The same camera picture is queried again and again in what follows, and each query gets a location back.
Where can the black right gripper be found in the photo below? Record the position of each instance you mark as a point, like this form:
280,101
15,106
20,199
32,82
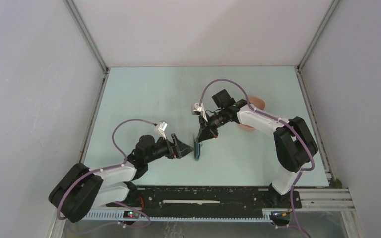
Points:
205,133

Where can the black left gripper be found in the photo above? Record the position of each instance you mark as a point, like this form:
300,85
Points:
184,148

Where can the green leather card holder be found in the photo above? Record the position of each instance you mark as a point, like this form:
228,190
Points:
197,148

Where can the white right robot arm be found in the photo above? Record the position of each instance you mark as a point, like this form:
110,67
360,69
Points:
293,140

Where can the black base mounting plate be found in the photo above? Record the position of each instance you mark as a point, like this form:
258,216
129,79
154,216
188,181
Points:
217,202

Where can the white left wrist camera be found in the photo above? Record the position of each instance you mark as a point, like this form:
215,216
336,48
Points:
160,128

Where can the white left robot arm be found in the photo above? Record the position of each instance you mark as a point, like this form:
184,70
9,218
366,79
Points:
83,189

